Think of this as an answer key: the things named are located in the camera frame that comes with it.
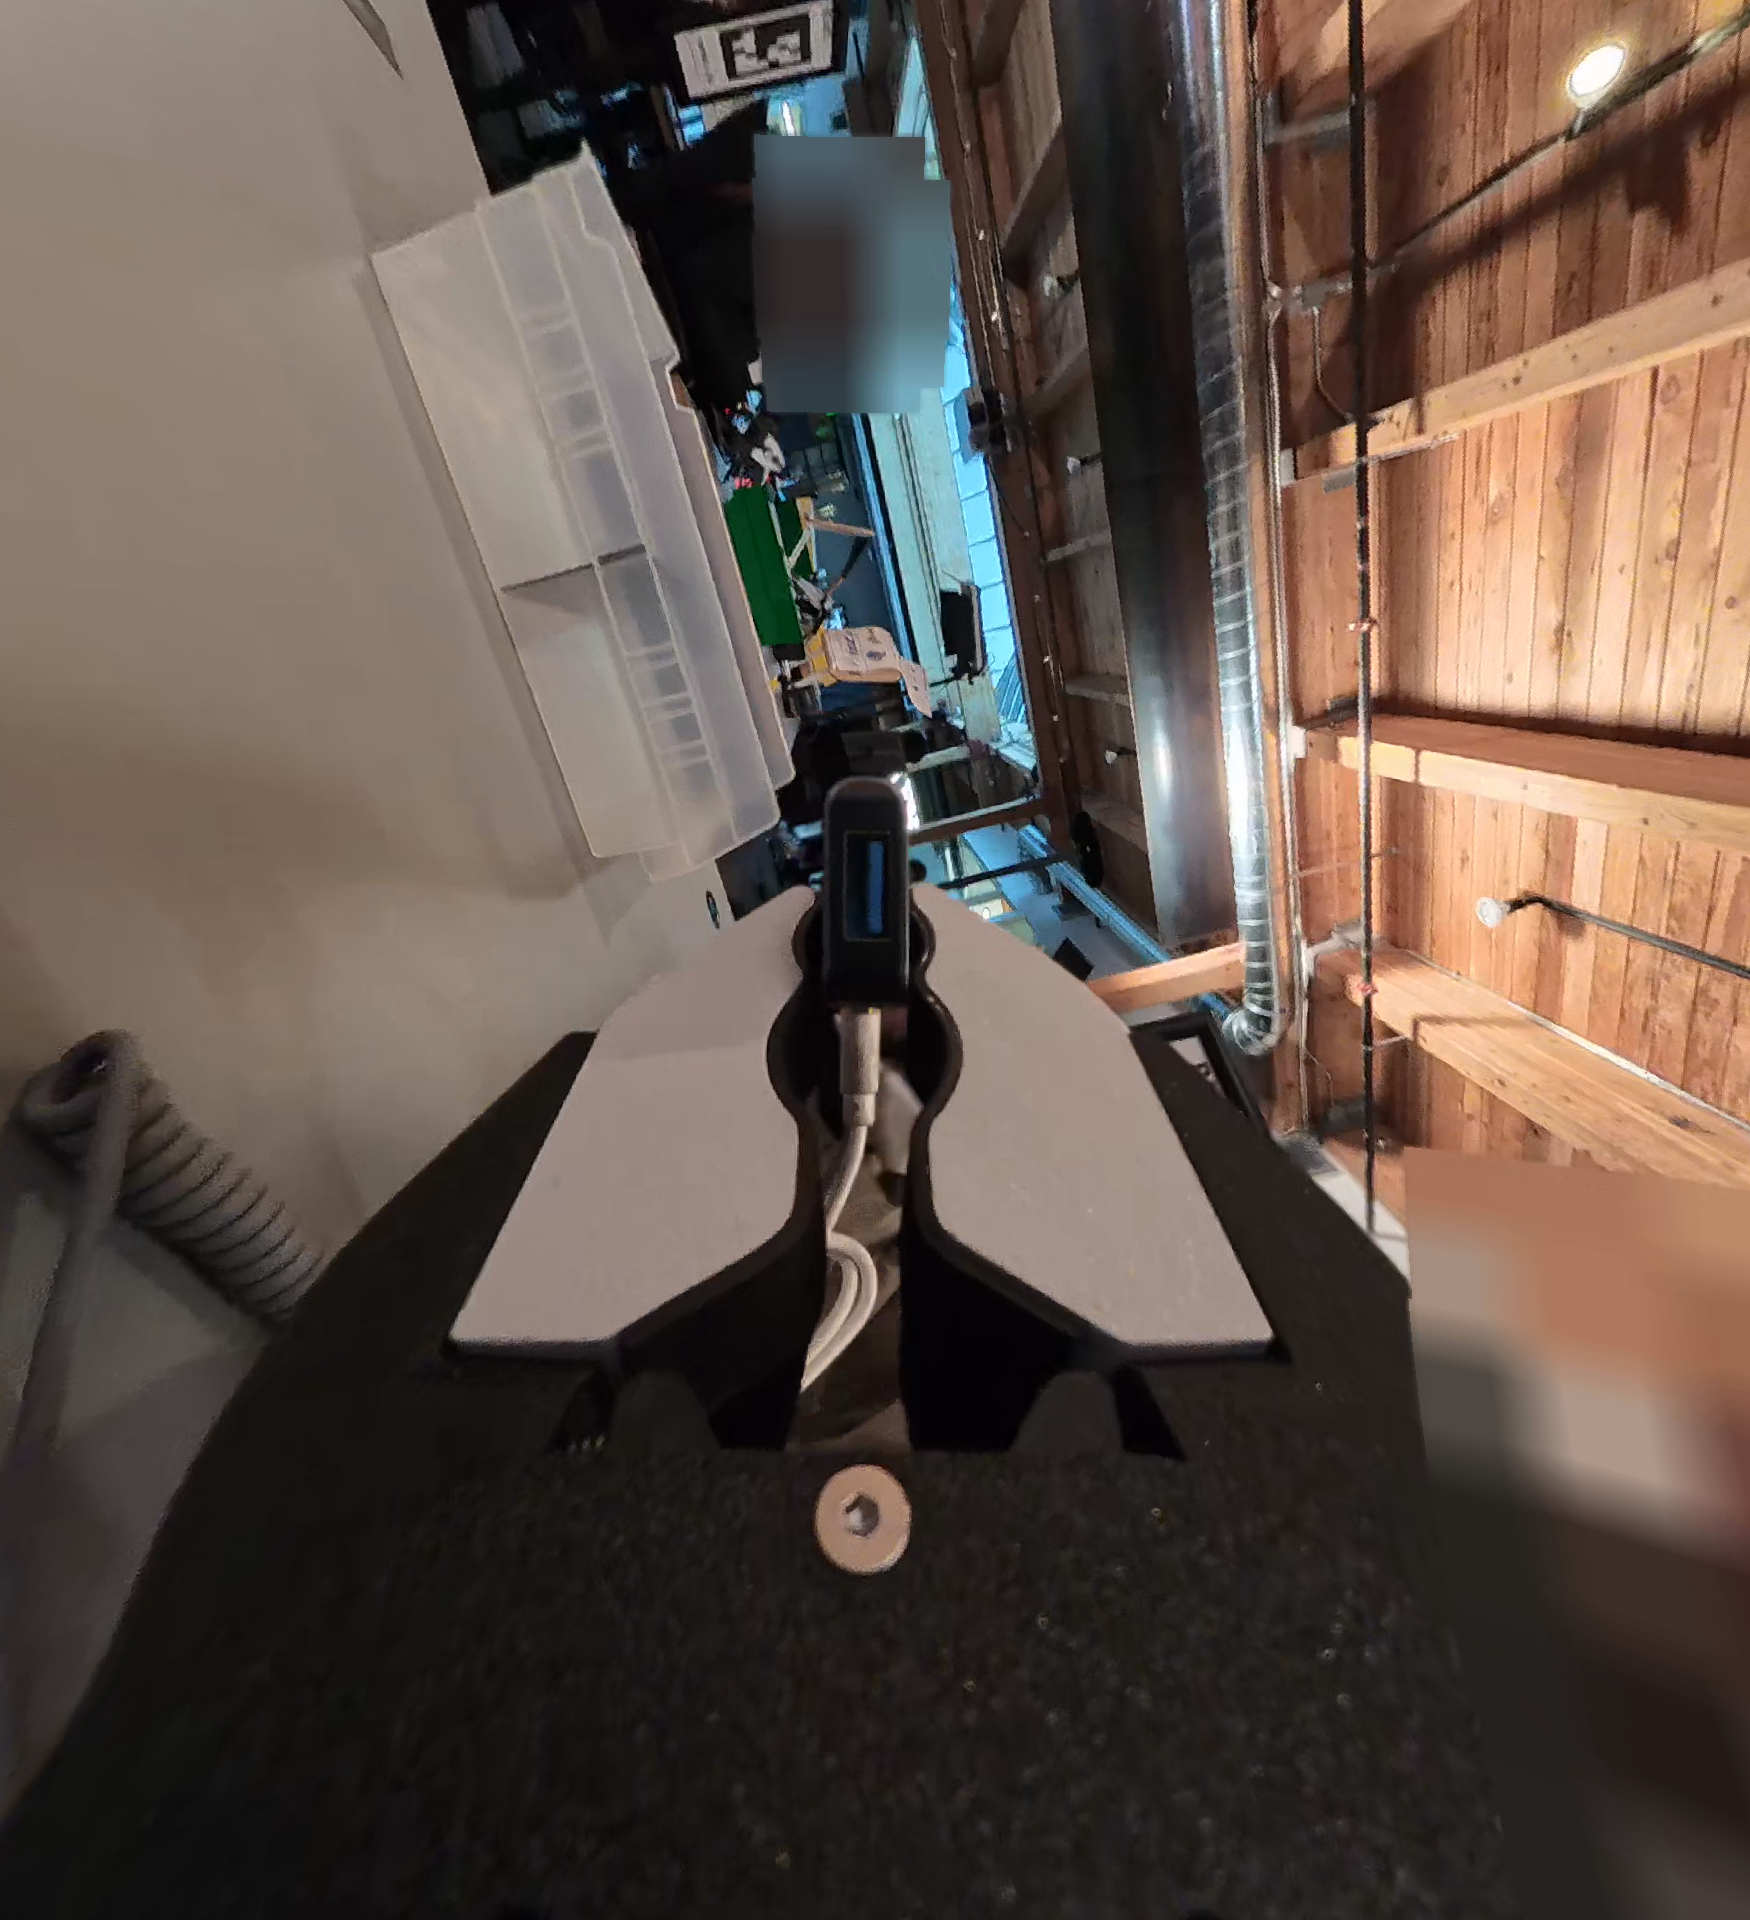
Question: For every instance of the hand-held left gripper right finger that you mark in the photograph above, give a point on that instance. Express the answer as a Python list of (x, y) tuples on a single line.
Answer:
[(1085, 1171)]

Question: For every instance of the silver air duct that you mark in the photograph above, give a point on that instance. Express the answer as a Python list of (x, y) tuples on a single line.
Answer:
[(1243, 603), (1131, 451)]

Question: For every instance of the framed marker sign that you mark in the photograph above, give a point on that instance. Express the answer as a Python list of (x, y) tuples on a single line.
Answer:
[(756, 44)]

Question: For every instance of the clear plastic bin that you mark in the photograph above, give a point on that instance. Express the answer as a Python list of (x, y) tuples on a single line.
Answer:
[(469, 388), (733, 706)]

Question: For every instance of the black usb adapter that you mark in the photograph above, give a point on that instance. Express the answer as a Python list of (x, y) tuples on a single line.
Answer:
[(870, 976)]

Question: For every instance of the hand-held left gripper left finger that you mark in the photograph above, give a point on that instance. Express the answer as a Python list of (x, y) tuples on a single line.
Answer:
[(637, 1171)]

